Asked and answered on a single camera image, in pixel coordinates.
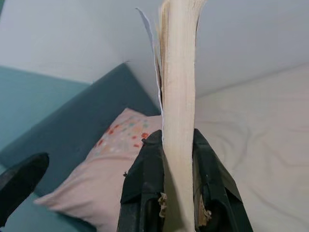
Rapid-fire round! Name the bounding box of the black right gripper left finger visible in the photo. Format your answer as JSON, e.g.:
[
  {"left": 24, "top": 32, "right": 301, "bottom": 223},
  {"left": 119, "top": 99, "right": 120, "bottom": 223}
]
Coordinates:
[{"left": 117, "top": 129, "right": 167, "bottom": 232}]

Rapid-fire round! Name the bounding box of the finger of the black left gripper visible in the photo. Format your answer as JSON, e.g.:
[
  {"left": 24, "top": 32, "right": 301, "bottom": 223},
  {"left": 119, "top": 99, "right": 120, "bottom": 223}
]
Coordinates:
[{"left": 0, "top": 153, "right": 50, "bottom": 219}]

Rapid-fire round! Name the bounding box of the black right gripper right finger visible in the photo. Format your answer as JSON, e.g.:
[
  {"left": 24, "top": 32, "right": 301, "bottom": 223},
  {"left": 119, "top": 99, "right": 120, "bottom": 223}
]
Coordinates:
[{"left": 192, "top": 128, "right": 254, "bottom": 232}]

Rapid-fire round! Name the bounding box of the book with blue checked cover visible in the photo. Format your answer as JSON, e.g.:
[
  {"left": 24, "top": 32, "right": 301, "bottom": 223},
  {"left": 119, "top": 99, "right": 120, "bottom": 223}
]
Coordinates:
[{"left": 134, "top": 0, "right": 208, "bottom": 232}]

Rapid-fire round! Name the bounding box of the pink patterned pillow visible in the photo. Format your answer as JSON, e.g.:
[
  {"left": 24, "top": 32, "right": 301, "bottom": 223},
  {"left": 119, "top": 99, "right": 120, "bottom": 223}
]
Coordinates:
[{"left": 33, "top": 107, "right": 167, "bottom": 232}]

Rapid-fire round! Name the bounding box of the mattress with cream sheet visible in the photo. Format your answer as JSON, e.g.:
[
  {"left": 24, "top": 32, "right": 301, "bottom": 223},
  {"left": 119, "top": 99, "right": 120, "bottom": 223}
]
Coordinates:
[{"left": 193, "top": 65, "right": 309, "bottom": 232}]

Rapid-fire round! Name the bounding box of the teal upholstered headboard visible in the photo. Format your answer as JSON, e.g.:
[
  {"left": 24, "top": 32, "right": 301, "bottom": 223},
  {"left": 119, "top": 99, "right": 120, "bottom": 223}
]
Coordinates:
[{"left": 0, "top": 62, "right": 162, "bottom": 201}]

